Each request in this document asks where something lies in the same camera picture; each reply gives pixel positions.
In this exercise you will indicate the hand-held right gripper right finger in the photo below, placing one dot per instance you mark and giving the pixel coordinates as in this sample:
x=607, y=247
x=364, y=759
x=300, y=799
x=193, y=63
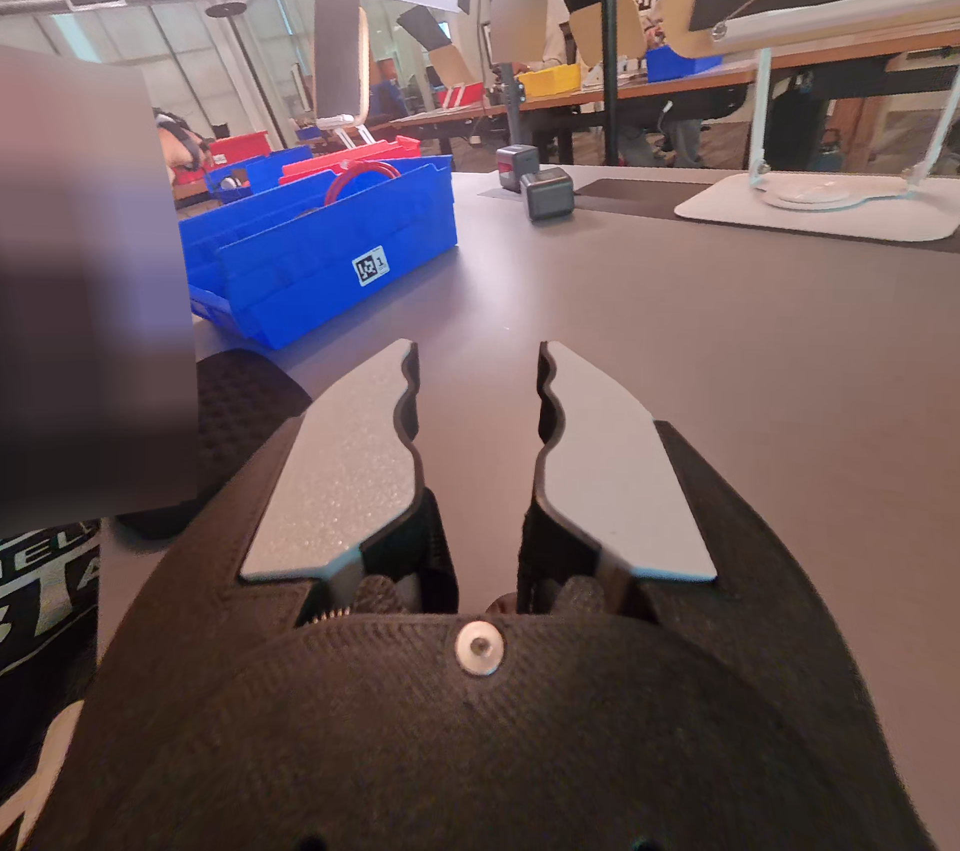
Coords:
x=615, y=476

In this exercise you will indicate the black table mat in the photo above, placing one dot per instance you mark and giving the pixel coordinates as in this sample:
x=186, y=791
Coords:
x=637, y=195

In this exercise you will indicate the person's right hand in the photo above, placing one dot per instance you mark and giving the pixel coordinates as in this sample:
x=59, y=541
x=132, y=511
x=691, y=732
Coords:
x=501, y=603

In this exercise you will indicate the black stand pole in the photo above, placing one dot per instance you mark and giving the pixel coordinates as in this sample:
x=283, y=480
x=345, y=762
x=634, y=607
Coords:
x=607, y=26

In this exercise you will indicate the small blue plastic bin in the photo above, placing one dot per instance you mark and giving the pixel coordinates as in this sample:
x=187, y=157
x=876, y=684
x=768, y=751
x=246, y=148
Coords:
x=679, y=63
x=262, y=170

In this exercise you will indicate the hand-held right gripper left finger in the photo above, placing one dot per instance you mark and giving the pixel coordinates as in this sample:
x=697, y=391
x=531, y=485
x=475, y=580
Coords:
x=337, y=476

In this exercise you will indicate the small dark grey box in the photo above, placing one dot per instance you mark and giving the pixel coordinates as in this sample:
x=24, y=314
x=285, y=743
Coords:
x=551, y=195

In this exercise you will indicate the red and white bin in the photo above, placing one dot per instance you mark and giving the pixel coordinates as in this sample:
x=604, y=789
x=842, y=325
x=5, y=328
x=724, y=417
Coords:
x=461, y=95

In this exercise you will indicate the red plastic bin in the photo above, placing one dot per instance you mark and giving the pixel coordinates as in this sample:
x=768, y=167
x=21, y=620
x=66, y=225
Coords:
x=352, y=161
x=240, y=146

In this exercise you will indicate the yellow plastic bin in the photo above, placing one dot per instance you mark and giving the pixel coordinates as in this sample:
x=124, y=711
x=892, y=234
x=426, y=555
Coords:
x=551, y=80

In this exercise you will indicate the small grey box red stripe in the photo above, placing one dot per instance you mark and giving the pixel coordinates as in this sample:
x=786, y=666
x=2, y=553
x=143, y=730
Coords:
x=517, y=165

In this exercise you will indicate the grey stand post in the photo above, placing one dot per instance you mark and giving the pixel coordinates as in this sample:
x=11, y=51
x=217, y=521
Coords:
x=510, y=105

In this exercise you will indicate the long wooden workbench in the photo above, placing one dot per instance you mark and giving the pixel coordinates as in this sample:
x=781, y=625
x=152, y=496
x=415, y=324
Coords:
x=862, y=57

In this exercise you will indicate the blue bin with tag sticker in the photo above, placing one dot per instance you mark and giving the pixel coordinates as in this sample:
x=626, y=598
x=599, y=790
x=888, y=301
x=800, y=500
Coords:
x=315, y=266

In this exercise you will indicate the black floor lamp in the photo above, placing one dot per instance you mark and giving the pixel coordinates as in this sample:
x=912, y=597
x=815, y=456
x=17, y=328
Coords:
x=227, y=9

